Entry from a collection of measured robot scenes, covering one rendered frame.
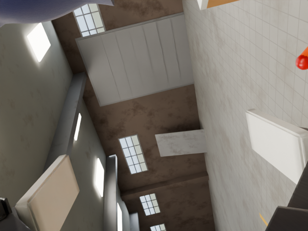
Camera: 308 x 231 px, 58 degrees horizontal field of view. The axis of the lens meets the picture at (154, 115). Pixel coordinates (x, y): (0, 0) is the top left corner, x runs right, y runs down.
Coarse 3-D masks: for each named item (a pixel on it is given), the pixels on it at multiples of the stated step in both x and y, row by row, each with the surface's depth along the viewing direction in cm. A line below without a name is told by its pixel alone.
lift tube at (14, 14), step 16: (0, 0) 32; (16, 0) 32; (32, 0) 33; (48, 0) 34; (64, 0) 35; (80, 0) 37; (96, 0) 37; (112, 0) 39; (0, 16) 34; (16, 16) 35; (32, 16) 36; (48, 16) 37
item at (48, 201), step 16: (64, 160) 19; (48, 176) 16; (64, 176) 18; (32, 192) 14; (48, 192) 15; (64, 192) 17; (16, 208) 13; (32, 208) 13; (48, 208) 15; (64, 208) 17; (32, 224) 13; (48, 224) 14
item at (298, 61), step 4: (304, 52) 40; (300, 56) 40; (304, 56) 39; (296, 60) 40; (300, 60) 40; (304, 60) 39; (296, 64) 41; (300, 64) 40; (304, 64) 39; (300, 68) 40; (304, 68) 40
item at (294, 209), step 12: (300, 180) 10; (300, 192) 9; (288, 204) 8; (300, 204) 8; (276, 216) 7; (288, 216) 7; (300, 216) 7; (276, 228) 7; (288, 228) 7; (300, 228) 7
